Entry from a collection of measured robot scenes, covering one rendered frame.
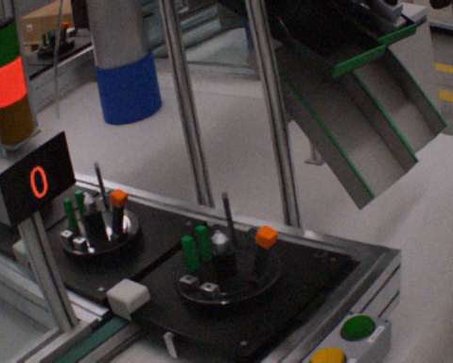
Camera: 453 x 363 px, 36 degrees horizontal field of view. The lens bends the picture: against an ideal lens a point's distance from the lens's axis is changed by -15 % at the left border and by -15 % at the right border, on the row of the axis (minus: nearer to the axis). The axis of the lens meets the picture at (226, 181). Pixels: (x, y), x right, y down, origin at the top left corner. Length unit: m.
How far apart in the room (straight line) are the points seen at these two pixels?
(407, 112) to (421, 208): 0.18
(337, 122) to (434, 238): 0.27
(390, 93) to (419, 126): 0.08
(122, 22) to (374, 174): 0.88
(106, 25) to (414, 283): 1.04
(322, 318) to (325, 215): 0.44
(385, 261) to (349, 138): 0.22
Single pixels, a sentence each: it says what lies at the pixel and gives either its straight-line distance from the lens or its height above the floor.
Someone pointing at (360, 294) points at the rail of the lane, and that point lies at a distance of 1.00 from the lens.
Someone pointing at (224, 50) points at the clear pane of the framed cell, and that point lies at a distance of 2.07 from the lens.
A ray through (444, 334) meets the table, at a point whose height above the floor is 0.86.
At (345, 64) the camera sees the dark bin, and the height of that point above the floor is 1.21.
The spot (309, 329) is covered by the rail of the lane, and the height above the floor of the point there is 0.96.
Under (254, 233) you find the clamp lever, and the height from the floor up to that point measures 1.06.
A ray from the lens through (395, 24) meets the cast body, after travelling 1.20.
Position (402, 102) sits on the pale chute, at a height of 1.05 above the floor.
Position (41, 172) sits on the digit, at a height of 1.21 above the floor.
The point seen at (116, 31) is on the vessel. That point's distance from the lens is 1.84.
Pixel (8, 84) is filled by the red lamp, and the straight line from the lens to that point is 0.84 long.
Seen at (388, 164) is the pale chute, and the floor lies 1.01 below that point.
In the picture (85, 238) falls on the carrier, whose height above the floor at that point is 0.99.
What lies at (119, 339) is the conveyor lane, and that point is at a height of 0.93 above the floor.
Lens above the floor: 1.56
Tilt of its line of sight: 27 degrees down
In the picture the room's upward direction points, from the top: 11 degrees counter-clockwise
